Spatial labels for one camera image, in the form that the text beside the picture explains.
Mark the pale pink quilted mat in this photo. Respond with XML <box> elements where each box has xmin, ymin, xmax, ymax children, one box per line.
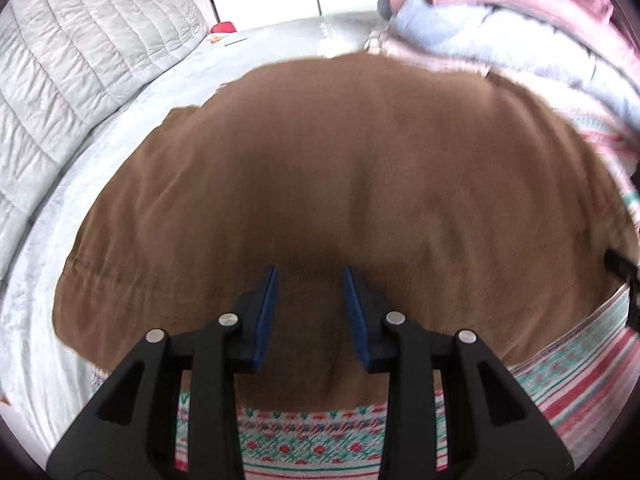
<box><xmin>364</xmin><ymin>27</ymin><xmax>493</xmax><ymax>78</ymax></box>

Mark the brown coat with fur collar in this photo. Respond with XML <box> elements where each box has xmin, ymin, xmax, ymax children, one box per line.
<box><xmin>52</xmin><ymin>52</ymin><xmax>631</xmax><ymax>411</ymax></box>

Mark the grey quilted headboard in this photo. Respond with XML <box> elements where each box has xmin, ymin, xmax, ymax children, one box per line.
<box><xmin>0</xmin><ymin>0</ymin><xmax>208</xmax><ymax>281</ymax></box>

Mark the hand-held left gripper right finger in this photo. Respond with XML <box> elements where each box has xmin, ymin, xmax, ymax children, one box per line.
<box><xmin>341</xmin><ymin>265</ymin><xmax>574</xmax><ymax>480</ymax></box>

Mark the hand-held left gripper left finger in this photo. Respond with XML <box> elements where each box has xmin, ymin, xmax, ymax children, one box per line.
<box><xmin>45</xmin><ymin>265</ymin><xmax>279</xmax><ymax>480</ymax></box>

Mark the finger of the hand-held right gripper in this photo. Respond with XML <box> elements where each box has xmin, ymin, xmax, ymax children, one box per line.
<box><xmin>604</xmin><ymin>247</ymin><xmax>640</xmax><ymax>333</ymax></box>

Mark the patterned striped blanket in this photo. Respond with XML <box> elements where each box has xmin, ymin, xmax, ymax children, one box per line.
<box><xmin>90</xmin><ymin>72</ymin><xmax>640</xmax><ymax>480</ymax></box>

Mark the light blue quilt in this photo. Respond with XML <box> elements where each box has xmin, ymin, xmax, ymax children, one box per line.
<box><xmin>395</xmin><ymin>0</ymin><xmax>640</xmax><ymax>113</ymax></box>

